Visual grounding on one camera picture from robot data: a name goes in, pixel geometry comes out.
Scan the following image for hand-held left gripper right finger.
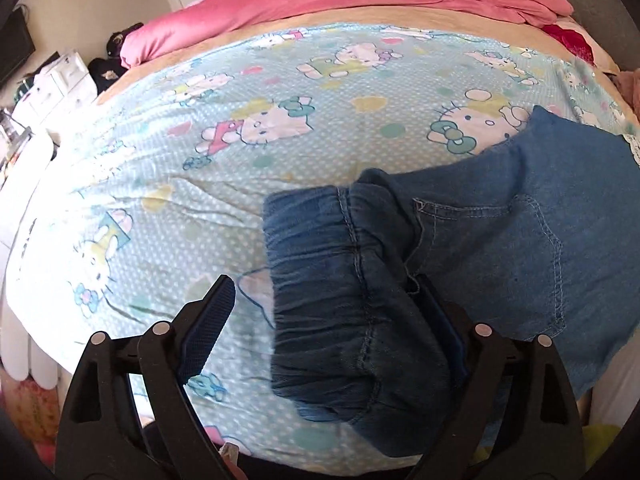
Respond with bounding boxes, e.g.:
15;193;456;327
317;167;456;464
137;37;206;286
400;274;587;480

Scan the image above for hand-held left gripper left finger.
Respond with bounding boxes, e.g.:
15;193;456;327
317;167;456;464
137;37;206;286
54;275;242;480

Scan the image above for blue denim pants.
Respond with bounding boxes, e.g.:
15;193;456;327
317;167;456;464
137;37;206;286
262;105;640;458

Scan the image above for cartoon cat printed blanket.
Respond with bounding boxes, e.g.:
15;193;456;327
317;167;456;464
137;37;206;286
5;22;640;476

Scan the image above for tan bed sheet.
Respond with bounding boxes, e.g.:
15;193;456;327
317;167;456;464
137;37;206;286
95;2;626;107

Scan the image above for black bag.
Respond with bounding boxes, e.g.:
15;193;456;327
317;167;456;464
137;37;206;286
89;57;123;93
105;22;146;58

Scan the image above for white drawer unit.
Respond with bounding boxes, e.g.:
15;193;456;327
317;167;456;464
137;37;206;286
22;50;98;116

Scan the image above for pink plush garment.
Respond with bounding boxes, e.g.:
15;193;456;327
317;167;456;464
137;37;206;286
612;67;640;121

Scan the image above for red cloth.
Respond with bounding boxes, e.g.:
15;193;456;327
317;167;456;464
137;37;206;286
540;22;596;68

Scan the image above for pink duvet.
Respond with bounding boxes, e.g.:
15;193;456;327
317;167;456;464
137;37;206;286
120;0;575;68

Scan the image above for grey quilted headboard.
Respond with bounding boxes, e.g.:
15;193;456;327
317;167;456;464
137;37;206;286
492;0;640;126

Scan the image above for dark monitor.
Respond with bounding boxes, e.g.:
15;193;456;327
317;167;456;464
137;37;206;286
0;7;36;86

